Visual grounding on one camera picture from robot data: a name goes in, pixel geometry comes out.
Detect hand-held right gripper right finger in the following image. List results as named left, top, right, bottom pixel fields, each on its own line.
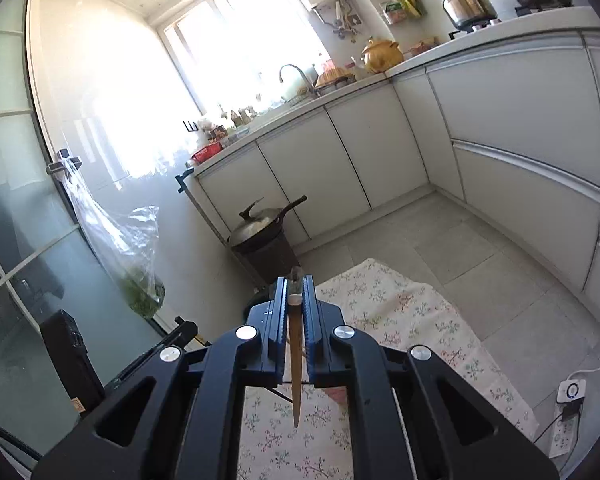
left=303, top=275, right=561, bottom=480

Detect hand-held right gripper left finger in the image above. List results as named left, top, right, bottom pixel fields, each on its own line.
left=32, top=276, right=287, bottom=480

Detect single tapered wooden chopstick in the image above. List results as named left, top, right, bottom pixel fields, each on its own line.
left=287, top=294, right=303, bottom=429

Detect brown bin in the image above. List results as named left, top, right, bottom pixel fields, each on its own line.
left=235, top=232, right=301, bottom=288

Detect floral white tablecloth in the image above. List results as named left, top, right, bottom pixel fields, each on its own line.
left=236, top=258, right=539, bottom=480

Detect steel wok with lid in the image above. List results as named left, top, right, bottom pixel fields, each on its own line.
left=226, top=194, right=309, bottom=252

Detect plastic bag with greens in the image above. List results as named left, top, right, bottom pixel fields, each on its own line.
left=61, top=156, right=167, bottom=320

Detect red basket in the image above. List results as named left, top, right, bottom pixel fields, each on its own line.
left=190, top=142, right=224, bottom=165

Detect black case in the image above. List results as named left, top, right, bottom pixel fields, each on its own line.
left=39, top=309, right=106, bottom=415

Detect row of condiment bottles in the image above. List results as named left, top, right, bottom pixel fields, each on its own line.
left=214, top=104, right=255, bottom=130

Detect bamboo basket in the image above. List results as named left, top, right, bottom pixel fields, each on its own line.
left=315, top=65, right=357, bottom=93

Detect steel faucet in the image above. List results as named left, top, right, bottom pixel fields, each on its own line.
left=278, top=63, right=321, bottom=100

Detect white smart plug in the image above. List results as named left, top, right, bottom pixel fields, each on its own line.
left=556, top=378, right=588, bottom=405

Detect white power strip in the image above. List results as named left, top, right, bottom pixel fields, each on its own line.
left=548, top=400, right=584, bottom=459

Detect glass sliding door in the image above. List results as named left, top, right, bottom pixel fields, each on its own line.
left=0, top=0, right=167, bottom=463

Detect yellow ceramic pot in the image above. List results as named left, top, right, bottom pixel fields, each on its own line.
left=354, top=35, right=405, bottom=74

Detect kitchen window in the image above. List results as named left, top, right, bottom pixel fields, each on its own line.
left=161, top=0, right=331, bottom=117

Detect white kitchen cabinets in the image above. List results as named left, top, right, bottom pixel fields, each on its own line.
left=186, top=7, right=600, bottom=307

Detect gas stove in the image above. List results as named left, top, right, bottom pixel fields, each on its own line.
left=447, top=4, right=580, bottom=42

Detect steel kettle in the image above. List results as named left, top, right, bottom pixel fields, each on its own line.
left=436, top=0, right=498, bottom=32

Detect thin black charger cable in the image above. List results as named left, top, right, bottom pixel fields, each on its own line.
left=531, top=411, right=566, bottom=445

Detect metal door handle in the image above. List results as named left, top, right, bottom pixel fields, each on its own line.
left=46, top=149, right=84, bottom=175

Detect white power cable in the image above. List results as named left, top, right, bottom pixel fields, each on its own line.
left=566, top=351, right=600, bottom=382

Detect wall rack with packets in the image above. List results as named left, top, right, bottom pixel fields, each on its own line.
left=379, top=0, right=427, bottom=27

